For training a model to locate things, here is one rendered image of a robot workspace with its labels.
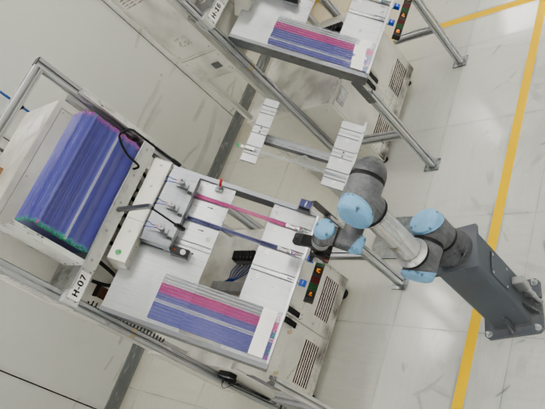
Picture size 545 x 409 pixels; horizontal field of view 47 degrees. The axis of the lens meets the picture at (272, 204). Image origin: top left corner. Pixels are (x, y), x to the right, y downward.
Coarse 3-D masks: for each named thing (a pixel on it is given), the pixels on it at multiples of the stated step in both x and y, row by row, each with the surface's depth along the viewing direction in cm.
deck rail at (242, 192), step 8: (176, 168) 274; (200, 176) 273; (216, 184) 273; (224, 184) 272; (232, 184) 272; (240, 192) 272; (248, 192) 271; (256, 192) 271; (256, 200) 274; (264, 200) 271; (272, 200) 269; (280, 200) 269; (288, 208) 269; (296, 208) 268; (312, 216) 268
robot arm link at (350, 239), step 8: (344, 232) 227; (352, 232) 227; (360, 232) 228; (336, 240) 226; (344, 240) 226; (352, 240) 225; (360, 240) 225; (344, 248) 227; (352, 248) 226; (360, 248) 225
